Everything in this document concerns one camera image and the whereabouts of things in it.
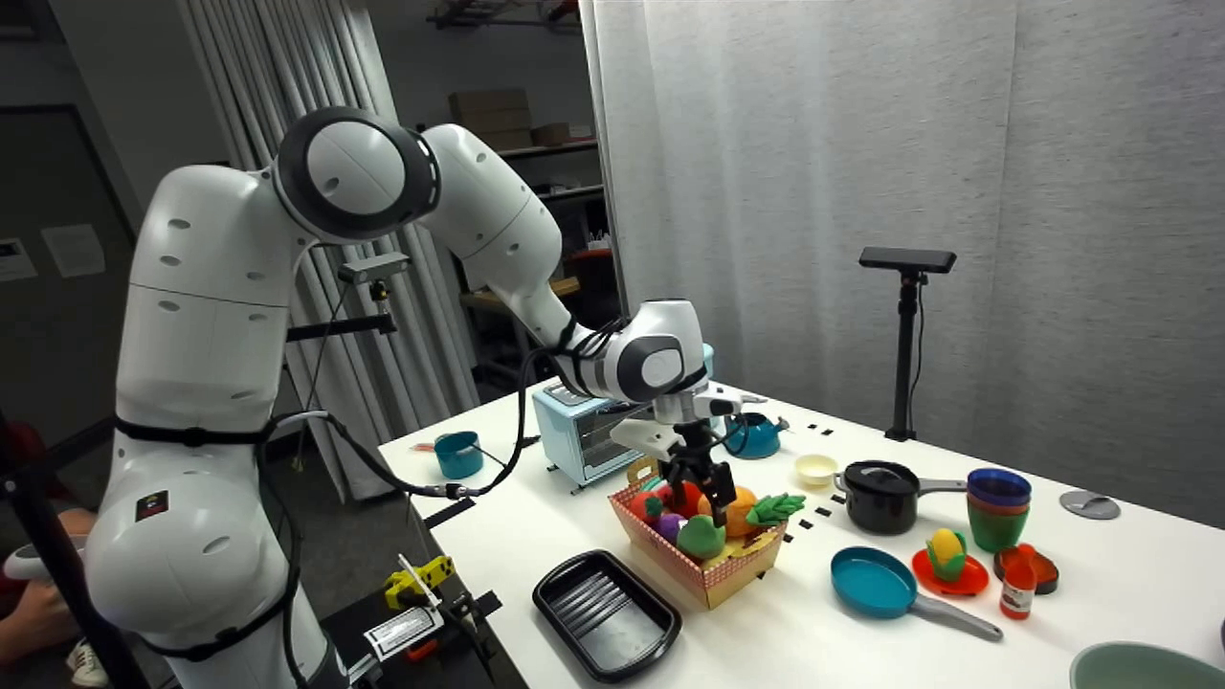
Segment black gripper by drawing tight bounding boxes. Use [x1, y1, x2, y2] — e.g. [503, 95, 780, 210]
[651, 396, 734, 517]

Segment peach plush toy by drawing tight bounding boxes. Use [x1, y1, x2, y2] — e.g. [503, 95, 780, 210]
[687, 480, 712, 517]

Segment green plush toy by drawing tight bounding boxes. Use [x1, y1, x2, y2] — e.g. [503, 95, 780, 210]
[676, 517, 727, 564]

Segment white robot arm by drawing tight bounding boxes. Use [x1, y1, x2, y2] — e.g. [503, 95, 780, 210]
[86, 109, 710, 689]

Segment orange plush fruit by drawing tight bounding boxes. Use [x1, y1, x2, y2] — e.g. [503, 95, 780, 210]
[722, 487, 759, 541]

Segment teal toy kettle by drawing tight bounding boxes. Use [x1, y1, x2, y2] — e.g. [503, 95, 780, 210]
[722, 415, 784, 458]

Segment cardboard toy box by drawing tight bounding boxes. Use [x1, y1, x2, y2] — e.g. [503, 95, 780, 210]
[614, 458, 790, 609]

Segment black rectangular tray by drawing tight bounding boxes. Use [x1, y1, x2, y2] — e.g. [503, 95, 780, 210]
[533, 550, 683, 683]

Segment black toy pot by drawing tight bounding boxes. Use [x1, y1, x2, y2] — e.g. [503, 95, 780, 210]
[837, 458, 969, 535]

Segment red plate with toy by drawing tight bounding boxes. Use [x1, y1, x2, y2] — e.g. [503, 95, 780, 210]
[911, 527, 986, 596]

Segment small white bowl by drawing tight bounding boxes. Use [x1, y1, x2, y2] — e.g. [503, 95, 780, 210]
[796, 455, 837, 490]

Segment light blue toaster oven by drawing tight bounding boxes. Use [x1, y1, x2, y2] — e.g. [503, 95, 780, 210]
[533, 382, 683, 490]

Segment teal frying pan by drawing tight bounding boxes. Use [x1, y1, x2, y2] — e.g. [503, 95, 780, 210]
[831, 548, 1003, 643]

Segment teal cup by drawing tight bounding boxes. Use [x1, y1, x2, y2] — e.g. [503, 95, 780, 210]
[433, 434, 484, 480]

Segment yellow clamp tool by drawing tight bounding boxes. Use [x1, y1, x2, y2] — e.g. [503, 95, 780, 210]
[382, 557, 451, 613]

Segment stacked colourful cups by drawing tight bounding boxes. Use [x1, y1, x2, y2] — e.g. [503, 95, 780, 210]
[969, 466, 1030, 550]

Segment black table clamp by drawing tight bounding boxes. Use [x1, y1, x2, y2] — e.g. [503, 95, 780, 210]
[327, 564, 503, 689]

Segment small ketchup bottle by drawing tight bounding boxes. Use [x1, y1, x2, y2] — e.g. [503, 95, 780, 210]
[1001, 548, 1036, 621]

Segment green bowl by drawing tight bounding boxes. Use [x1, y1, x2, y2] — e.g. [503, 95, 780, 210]
[1069, 643, 1225, 689]

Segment black camera stand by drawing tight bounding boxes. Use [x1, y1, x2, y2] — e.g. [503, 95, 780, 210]
[859, 247, 956, 439]

